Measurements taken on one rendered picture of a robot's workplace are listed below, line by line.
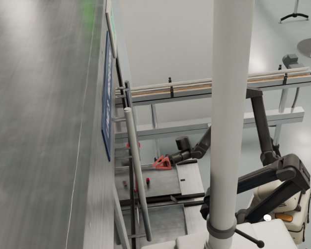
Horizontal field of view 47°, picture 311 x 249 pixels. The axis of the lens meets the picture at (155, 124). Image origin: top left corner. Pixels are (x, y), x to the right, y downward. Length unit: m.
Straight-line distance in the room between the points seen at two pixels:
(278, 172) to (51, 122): 0.88
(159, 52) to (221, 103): 2.72
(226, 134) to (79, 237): 0.37
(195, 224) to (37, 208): 1.49
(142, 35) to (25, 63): 2.27
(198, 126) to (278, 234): 2.06
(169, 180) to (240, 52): 1.70
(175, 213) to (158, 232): 0.16
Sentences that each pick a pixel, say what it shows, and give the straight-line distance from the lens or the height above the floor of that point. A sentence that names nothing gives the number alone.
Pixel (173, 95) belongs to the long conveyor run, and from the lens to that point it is 2.95.
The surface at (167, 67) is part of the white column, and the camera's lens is 3.52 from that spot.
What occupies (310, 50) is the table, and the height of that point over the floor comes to 0.03.
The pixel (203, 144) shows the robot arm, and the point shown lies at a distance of 1.88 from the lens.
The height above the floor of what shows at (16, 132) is 2.10.
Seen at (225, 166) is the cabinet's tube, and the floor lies 1.99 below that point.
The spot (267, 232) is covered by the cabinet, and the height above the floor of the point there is 1.55.
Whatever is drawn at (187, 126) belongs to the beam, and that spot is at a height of 0.53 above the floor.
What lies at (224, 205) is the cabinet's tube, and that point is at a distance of 0.97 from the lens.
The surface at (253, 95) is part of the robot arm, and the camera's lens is 1.82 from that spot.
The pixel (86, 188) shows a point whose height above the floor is 2.10.
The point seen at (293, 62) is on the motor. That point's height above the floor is 0.93.
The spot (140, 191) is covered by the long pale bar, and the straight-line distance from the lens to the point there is 1.42.
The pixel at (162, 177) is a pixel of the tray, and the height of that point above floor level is 0.88.
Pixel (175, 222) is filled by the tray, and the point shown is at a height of 0.88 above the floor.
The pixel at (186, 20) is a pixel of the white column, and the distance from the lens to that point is 3.33.
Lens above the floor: 2.62
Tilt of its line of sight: 40 degrees down
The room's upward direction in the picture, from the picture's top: 6 degrees counter-clockwise
